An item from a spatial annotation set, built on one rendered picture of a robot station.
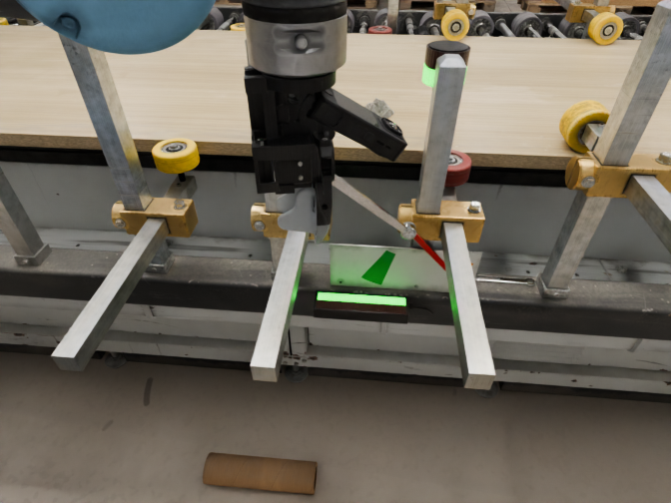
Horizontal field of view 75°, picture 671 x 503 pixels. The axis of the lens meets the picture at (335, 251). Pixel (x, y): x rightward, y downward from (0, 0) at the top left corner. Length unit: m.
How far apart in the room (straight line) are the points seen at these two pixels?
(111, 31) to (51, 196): 1.02
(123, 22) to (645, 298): 0.91
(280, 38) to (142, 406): 1.36
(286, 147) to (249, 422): 1.15
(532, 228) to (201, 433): 1.10
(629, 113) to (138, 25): 0.61
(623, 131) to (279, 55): 0.49
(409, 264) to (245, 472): 0.79
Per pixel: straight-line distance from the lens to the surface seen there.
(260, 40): 0.40
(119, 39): 0.23
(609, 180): 0.75
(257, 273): 0.85
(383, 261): 0.77
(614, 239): 1.14
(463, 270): 0.64
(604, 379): 1.56
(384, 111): 0.97
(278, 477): 1.31
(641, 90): 0.71
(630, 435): 1.69
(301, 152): 0.44
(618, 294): 0.96
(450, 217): 0.72
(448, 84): 0.63
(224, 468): 1.34
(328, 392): 1.50
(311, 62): 0.40
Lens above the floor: 1.28
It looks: 40 degrees down
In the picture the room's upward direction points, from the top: straight up
